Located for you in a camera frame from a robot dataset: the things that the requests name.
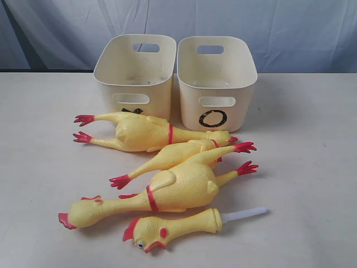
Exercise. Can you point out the whole rubber chicken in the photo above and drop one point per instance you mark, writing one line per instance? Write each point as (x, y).
(136, 132)
(189, 184)

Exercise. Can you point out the severed rubber chicken head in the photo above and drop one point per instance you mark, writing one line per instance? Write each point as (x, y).
(150, 232)

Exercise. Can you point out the cream bin marked O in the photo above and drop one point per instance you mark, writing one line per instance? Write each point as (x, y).
(216, 76)

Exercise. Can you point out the cream bin marked X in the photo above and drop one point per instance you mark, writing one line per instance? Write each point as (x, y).
(135, 74)

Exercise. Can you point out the white backdrop curtain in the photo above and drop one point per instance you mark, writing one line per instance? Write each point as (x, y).
(283, 36)

